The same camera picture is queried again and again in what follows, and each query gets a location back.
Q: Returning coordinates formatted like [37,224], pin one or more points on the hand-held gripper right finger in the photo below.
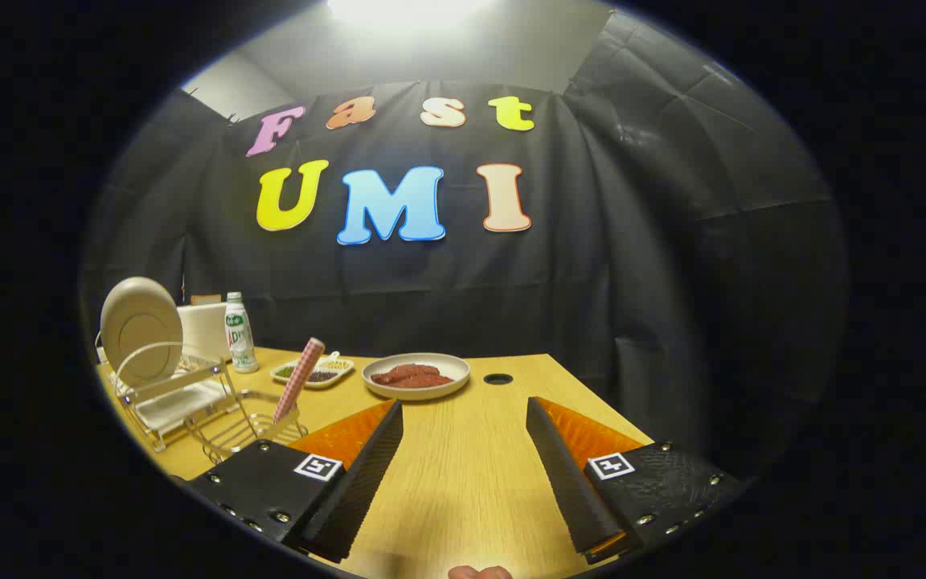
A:
[563,474]

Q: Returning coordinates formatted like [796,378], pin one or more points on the white green label bottle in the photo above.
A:
[241,342]

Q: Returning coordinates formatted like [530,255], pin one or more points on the dark red beans pile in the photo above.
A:
[321,375]

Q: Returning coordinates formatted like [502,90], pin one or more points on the beige round plate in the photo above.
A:
[141,326]

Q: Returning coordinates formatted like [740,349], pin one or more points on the green beans pile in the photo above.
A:
[284,371]

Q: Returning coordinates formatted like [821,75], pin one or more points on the red meat slice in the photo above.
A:
[403,371]
[431,382]

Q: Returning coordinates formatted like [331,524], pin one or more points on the white divided tray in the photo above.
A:
[306,380]

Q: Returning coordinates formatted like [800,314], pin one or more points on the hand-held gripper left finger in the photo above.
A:
[366,474]

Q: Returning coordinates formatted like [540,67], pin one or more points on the black backdrop cloth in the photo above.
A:
[592,265]

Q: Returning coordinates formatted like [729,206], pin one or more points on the yellow beans pile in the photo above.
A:
[336,366]

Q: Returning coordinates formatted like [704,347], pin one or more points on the beige plate with meat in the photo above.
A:
[415,392]

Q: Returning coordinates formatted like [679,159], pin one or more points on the white toaster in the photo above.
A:
[204,330]

